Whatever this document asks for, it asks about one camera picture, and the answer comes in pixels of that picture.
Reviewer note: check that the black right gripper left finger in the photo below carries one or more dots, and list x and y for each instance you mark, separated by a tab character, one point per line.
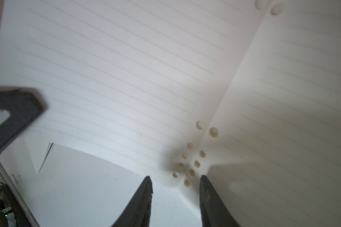
138	211

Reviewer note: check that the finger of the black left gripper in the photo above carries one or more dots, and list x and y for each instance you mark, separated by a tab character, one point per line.
24	106

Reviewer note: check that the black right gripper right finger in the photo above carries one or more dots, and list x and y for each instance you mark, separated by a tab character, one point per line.
214	213

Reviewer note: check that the orange cover notebook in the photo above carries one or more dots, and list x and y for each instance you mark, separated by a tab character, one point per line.
245	92

